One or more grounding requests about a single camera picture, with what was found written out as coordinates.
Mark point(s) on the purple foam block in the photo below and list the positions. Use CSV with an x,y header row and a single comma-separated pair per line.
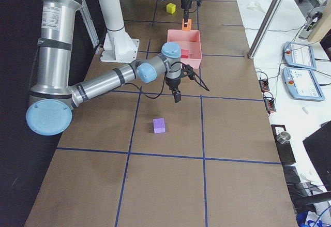
x,y
159,125

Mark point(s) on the white pedestal column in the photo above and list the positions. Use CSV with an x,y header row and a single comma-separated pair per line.
x,y
118,45

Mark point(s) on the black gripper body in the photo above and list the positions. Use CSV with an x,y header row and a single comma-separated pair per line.
x,y
185,4
173,83

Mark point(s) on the aluminium frame post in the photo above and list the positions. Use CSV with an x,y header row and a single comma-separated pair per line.
x,y
272,10

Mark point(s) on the crumpled white paper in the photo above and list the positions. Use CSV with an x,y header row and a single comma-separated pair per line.
x,y
255,6

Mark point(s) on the orange foam block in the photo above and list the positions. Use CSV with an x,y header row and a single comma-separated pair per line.
x,y
188,27

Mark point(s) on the red foam block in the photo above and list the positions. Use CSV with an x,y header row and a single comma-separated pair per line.
x,y
184,53

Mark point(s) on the teach pendant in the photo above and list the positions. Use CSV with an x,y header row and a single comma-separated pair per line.
x,y
299,55
302,84

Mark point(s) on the upper teach pendant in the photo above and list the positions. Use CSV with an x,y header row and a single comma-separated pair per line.
x,y
299,55

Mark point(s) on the black monitor corner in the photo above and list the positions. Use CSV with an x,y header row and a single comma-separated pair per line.
x,y
317,146

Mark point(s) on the orange connector box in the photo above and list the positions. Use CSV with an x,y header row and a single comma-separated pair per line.
x,y
269,104
264,85

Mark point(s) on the metal cylinder weight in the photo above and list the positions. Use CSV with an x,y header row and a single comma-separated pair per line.
x,y
283,137

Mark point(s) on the yellow foam block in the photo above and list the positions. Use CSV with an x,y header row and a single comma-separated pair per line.
x,y
170,8

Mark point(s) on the pink plastic bin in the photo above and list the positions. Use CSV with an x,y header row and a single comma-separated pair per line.
x,y
188,40

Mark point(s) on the lower teach pendant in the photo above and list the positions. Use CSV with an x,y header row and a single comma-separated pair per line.
x,y
302,84

